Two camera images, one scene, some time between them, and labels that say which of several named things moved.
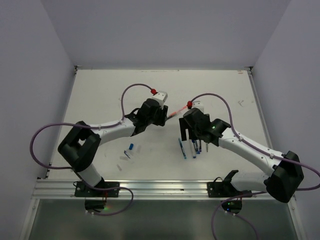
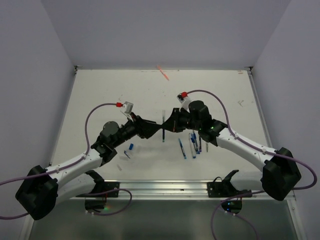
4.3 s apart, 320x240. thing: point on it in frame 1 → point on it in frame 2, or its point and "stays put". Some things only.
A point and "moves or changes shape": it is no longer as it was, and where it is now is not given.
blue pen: (182, 148) stays put
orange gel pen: (174, 113) moves or changes shape
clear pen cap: (124, 158) stays put
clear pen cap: (120, 169) stays put
